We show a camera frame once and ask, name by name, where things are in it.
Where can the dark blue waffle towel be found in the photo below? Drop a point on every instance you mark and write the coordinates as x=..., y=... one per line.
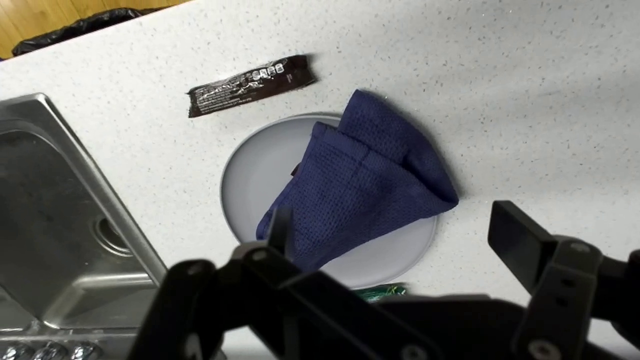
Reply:
x=361, y=187

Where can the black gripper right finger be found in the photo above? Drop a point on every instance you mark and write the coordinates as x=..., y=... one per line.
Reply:
x=566, y=281

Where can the black trash bag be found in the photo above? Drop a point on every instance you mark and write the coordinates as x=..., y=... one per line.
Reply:
x=80, y=28

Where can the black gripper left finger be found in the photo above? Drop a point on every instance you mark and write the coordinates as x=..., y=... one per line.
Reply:
x=200, y=306

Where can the stainless steel sink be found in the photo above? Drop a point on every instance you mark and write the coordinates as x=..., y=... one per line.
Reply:
x=61, y=227

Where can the grey round plate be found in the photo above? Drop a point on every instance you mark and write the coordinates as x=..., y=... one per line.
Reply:
x=267, y=173

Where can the brown snack bar wrapper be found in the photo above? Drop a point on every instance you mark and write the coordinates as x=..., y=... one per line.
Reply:
x=250, y=84

